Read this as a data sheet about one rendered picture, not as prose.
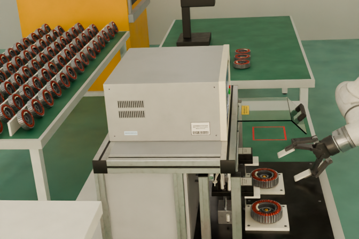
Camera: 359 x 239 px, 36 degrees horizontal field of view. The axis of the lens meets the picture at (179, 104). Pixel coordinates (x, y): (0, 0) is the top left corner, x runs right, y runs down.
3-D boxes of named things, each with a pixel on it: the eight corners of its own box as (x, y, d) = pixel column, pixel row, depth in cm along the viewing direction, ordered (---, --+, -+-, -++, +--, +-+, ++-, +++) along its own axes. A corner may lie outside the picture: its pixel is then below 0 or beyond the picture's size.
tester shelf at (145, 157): (237, 95, 229) (237, 85, 227) (235, 173, 166) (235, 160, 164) (134, 97, 234) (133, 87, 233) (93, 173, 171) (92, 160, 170)
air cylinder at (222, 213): (233, 212, 201) (232, 199, 199) (232, 224, 194) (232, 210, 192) (219, 212, 201) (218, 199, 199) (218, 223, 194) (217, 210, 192)
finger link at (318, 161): (320, 148, 214) (323, 149, 214) (309, 170, 219) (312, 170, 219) (321, 153, 210) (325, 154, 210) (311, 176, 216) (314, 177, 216)
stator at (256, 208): (281, 207, 200) (281, 198, 198) (283, 224, 189) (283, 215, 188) (250, 206, 201) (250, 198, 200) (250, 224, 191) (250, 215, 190)
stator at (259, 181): (278, 175, 222) (278, 167, 221) (279, 189, 212) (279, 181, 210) (250, 175, 224) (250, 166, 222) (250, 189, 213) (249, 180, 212)
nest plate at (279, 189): (282, 175, 224) (282, 173, 224) (285, 194, 210) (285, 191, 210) (245, 175, 226) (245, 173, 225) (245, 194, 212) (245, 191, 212)
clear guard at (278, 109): (301, 110, 226) (301, 96, 224) (306, 134, 204) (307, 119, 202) (221, 111, 230) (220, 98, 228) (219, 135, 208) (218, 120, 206)
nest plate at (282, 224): (286, 207, 202) (286, 204, 201) (289, 231, 188) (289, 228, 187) (245, 207, 204) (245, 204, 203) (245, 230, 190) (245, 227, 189)
